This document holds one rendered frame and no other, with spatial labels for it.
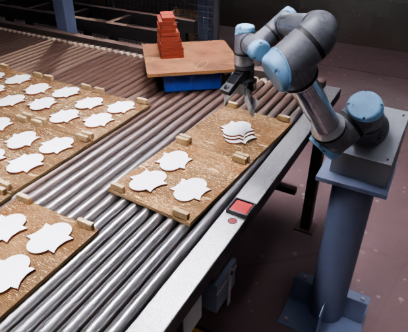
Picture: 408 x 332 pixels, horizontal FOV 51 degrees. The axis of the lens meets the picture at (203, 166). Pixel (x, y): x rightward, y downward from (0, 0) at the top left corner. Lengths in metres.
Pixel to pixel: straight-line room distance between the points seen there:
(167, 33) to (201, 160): 0.93
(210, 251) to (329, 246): 0.82
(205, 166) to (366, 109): 0.60
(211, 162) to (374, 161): 0.60
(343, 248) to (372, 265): 0.75
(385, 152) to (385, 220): 1.39
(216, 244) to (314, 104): 0.52
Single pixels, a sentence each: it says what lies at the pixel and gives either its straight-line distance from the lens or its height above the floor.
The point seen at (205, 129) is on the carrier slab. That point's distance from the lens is 1.89.
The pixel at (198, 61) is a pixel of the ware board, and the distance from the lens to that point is 2.37.
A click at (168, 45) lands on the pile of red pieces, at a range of 2.40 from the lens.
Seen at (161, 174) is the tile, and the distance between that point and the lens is 1.57.
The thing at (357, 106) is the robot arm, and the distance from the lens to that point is 1.54.
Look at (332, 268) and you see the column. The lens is 2.08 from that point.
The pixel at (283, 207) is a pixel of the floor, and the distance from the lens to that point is 2.99.
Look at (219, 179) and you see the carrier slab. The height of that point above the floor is 0.94.
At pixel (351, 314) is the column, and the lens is 2.37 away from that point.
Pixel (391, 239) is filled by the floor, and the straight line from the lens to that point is 2.93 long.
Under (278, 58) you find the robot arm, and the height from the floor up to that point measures 1.44.
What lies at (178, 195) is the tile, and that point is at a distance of 1.47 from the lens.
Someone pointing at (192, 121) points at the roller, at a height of 0.92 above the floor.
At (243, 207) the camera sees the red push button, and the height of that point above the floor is 0.93.
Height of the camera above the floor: 1.82
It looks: 33 degrees down
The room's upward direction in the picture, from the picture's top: straight up
